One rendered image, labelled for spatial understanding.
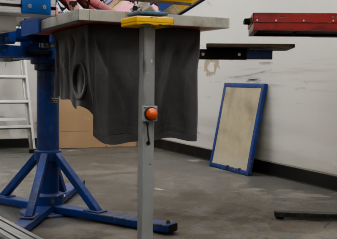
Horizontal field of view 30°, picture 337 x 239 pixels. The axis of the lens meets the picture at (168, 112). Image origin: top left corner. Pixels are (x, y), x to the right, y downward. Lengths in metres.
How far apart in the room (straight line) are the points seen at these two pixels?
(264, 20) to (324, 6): 1.41
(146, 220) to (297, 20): 1.60
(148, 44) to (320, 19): 1.47
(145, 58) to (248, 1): 3.47
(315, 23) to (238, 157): 2.16
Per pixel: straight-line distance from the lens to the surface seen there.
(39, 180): 3.42
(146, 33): 2.00
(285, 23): 3.28
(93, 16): 2.14
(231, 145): 5.35
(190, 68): 2.39
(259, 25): 3.27
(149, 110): 1.97
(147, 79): 2.00
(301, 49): 4.80
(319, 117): 4.62
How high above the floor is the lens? 0.76
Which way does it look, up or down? 3 degrees down
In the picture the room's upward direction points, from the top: 1 degrees clockwise
